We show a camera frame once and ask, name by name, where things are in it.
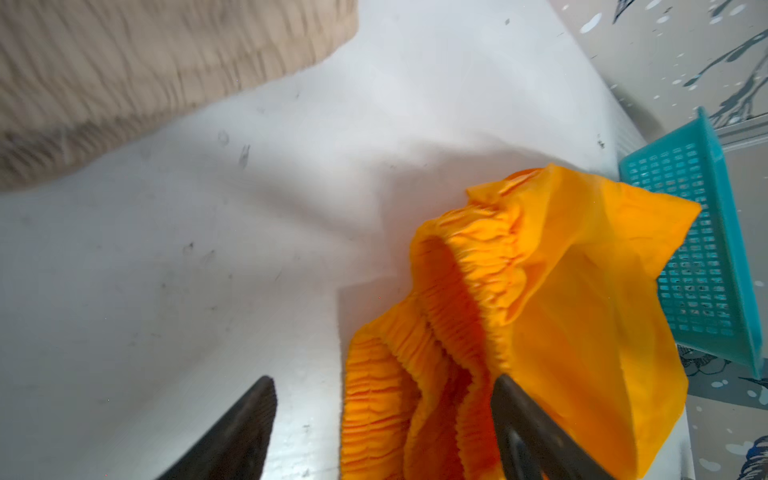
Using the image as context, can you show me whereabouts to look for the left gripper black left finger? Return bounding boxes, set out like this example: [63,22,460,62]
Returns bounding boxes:
[160,376,278,480]

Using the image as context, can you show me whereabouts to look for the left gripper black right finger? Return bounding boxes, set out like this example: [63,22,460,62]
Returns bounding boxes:
[490,375,611,480]

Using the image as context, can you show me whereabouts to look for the orange shorts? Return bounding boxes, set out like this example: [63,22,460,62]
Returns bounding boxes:
[340,165,701,479]

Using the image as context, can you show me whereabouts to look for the beige drawstring shorts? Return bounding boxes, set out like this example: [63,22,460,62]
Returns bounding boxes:
[1,1,359,192]

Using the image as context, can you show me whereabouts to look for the teal plastic basket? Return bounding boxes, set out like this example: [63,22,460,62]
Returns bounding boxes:
[619,108,763,376]

